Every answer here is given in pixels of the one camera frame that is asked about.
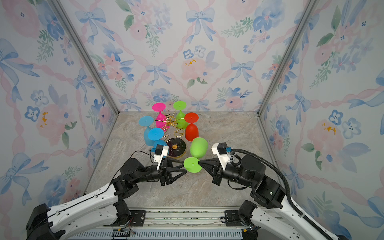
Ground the teal blue wine glass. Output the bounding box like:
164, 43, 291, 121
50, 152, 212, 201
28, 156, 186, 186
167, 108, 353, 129
139, 116, 154, 146

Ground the pink wine glass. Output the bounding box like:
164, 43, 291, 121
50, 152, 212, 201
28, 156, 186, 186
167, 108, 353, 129
152, 103, 169, 132

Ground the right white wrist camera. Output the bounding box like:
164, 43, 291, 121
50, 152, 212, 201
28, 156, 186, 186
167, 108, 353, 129
211, 143, 234, 170

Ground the red wine glass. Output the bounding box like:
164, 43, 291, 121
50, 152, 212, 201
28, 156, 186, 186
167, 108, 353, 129
184, 113, 199, 142

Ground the gold wire wine glass rack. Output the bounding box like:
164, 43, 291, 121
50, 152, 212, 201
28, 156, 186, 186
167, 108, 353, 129
155, 114, 187, 159

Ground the green wine glass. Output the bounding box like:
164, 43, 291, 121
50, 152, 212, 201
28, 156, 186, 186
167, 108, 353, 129
184, 138, 209, 173
173, 101, 188, 130

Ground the aluminium corner post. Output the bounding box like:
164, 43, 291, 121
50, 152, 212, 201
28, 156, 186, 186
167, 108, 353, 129
257, 0, 318, 117
48, 0, 120, 115

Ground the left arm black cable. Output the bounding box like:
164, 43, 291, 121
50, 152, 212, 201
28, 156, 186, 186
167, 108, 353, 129
109, 149, 155, 184

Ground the right aluminium corner post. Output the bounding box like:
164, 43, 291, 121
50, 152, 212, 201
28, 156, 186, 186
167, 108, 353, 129
257, 0, 318, 117

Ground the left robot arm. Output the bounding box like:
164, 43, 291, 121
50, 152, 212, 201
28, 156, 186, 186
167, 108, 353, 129
26, 158, 187, 240

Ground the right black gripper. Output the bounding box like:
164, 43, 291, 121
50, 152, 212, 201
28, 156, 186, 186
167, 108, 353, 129
199, 158, 256, 190

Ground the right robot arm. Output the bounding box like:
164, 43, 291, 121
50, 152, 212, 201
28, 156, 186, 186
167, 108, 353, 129
199, 150, 346, 240

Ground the black corrugated cable conduit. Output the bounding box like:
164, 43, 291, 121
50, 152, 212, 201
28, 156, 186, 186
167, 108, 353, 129
230, 149, 335, 240

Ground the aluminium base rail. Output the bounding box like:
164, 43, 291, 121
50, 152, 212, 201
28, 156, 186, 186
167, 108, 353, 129
58, 206, 319, 240

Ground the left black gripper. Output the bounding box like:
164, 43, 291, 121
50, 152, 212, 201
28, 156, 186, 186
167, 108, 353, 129
134, 158, 186, 188

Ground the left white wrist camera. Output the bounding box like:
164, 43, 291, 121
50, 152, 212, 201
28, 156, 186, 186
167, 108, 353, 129
154, 145, 169, 170

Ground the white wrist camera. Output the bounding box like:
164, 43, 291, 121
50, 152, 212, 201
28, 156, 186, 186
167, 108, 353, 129
154, 145, 169, 170
211, 143, 234, 170

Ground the bright blue wine glass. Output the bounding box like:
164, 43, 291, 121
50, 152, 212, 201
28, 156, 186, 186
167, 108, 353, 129
148, 128, 167, 153

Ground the left aluminium corner post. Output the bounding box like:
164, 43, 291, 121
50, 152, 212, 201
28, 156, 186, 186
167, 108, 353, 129
48, 0, 120, 115

